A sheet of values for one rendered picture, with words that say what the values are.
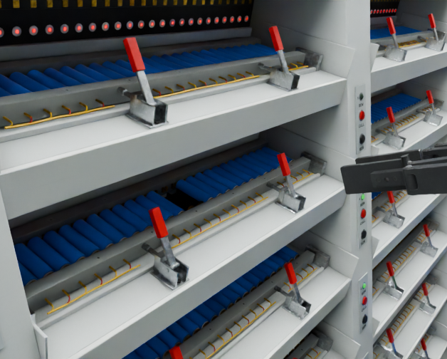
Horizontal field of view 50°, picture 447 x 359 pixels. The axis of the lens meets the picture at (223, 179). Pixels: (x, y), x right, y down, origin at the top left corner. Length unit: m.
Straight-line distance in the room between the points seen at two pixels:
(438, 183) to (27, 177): 0.34
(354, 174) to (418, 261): 0.96
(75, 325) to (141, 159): 0.18
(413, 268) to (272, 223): 0.75
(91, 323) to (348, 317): 0.61
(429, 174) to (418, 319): 1.13
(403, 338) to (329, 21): 0.92
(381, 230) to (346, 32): 0.49
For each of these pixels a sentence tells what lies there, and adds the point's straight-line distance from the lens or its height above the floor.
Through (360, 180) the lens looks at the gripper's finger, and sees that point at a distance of 0.50.
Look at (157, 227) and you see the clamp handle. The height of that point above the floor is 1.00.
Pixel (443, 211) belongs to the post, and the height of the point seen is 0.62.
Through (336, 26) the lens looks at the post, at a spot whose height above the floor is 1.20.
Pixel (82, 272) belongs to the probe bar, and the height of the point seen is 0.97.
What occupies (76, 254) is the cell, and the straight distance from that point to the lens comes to 0.58.
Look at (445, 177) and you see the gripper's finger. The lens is 0.44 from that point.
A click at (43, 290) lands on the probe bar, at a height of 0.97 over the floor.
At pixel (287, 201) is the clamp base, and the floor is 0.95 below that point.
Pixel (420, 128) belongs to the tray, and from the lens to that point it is 1.31.
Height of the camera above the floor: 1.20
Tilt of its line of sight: 16 degrees down
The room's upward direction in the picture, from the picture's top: 6 degrees counter-clockwise
